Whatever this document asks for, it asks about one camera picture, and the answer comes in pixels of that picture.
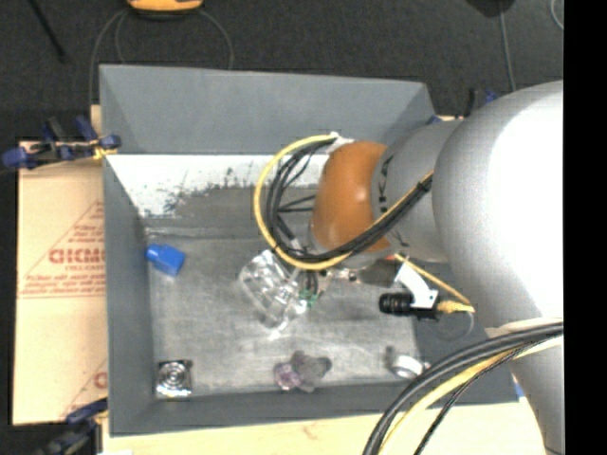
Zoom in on grey metal bin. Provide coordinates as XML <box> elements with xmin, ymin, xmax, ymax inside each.
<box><xmin>98</xmin><ymin>64</ymin><xmax>519</xmax><ymax>435</ymax></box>

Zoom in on blue plastic block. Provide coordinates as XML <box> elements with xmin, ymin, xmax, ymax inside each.
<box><xmin>144</xmin><ymin>243</ymin><xmax>187</xmax><ymax>278</ymax></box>

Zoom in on black cylinder on white bracket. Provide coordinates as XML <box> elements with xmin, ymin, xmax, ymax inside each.
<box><xmin>378</xmin><ymin>260</ymin><xmax>441</xmax><ymax>322</ymax></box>

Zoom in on purple and grey toy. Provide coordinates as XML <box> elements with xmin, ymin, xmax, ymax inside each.
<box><xmin>272</xmin><ymin>350</ymin><xmax>333</xmax><ymax>394</ymax></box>

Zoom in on brown cardboard board red print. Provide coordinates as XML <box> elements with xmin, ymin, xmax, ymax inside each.
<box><xmin>10</xmin><ymin>153</ymin><xmax>110</xmax><ymax>427</ymax></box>

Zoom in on silver metal ring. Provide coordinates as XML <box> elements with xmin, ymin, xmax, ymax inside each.
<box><xmin>384</xmin><ymin>345</ymin><xmax>426</xmax><ymax>380</ymax></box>

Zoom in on clear glass cup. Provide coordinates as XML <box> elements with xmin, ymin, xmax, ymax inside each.
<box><xmin>236</xmin><ymin>248</ymin><xmax>309</xmax><ymax>331</ymax></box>

